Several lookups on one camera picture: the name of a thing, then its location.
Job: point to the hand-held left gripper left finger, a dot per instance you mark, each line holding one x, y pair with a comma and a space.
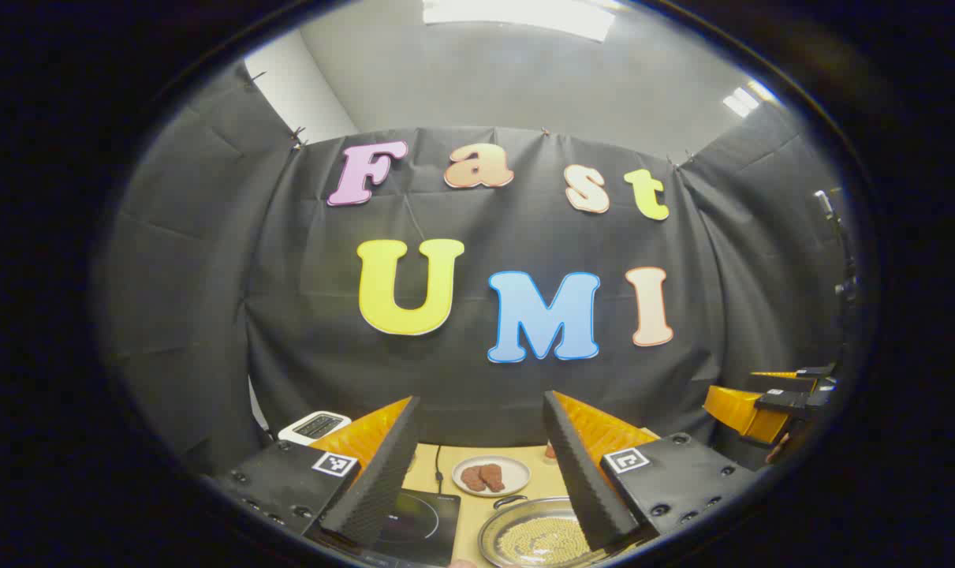
378, 481

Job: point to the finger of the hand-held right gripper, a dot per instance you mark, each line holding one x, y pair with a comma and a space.
745, 414
800, 379

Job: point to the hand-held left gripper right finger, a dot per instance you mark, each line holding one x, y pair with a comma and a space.
583, 481

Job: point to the black induction cooktop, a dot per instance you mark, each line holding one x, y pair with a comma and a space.
426, 521

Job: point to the white round plate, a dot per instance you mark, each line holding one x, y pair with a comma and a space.
516, 472

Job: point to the pile of yellow soybeans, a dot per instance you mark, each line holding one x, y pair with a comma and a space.
540, 540

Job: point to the white toaster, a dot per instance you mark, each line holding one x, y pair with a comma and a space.
307, 430

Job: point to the brown meat piece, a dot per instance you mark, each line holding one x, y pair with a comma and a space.
472, 478
493, 476

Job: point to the dark metal stand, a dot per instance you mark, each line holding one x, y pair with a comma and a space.
832, 229

